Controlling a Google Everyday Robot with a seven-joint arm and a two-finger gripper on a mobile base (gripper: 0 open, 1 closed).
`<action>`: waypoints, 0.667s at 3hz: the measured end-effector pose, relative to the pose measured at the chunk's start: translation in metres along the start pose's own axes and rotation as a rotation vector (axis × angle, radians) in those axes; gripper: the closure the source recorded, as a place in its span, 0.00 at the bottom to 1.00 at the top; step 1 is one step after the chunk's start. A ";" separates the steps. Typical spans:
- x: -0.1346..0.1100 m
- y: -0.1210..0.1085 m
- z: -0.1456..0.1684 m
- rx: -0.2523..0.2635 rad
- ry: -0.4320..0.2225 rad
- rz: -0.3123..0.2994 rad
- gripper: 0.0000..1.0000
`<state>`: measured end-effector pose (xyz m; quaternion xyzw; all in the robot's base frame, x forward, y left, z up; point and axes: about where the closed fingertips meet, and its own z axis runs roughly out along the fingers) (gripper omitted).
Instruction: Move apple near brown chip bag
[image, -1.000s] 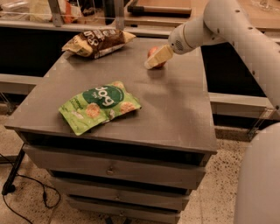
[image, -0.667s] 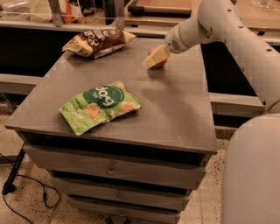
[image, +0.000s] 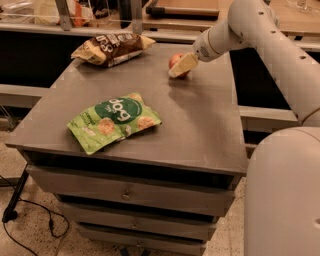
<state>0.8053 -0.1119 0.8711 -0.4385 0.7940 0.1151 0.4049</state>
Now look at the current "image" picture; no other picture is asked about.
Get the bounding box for metal bracket left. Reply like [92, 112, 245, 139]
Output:
[55, 0, 73, 31]

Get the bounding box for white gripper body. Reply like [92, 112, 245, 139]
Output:
[193, 20, 247, 62]

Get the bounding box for brown chip bag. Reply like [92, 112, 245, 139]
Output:
[71, 33, 155, 67]

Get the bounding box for middle drawer front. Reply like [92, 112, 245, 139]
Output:
[58, 202, 216, 241]

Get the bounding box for bottom drawer front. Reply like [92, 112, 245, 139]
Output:
[76, 224, 206, 256]

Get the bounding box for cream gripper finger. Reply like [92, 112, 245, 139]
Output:
[178, 52, 198, 73]

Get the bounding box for top drawer front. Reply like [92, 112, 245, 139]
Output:
[26, 165, 234, 217]

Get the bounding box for metal bracket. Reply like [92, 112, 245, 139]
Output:
[130, 0, 143, 34]
[55, 0, 73, 31]

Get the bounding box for grey drawer cabinet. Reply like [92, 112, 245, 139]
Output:
[9, 44, 247, 256]

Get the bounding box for black floor cable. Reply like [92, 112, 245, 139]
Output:
[0, 174, 71, 256]

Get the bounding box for red apple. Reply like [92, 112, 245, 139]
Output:
[168, 53, 188, 78]

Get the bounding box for black stand leg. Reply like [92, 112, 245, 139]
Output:
[0, 170, 29, 223]

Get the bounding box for metal bracket middle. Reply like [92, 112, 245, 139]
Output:
[130, 0, 143, 34]

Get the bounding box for green snack bag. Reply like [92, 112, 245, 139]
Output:
[67, 93, 162, 155]

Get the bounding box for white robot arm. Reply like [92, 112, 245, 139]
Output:
[169, 0, 320, 256]

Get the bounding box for drawer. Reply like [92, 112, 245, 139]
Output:
[58, 202, 216, 241]
[26, 165, 234, 217]
[76, 224, 206, 256]

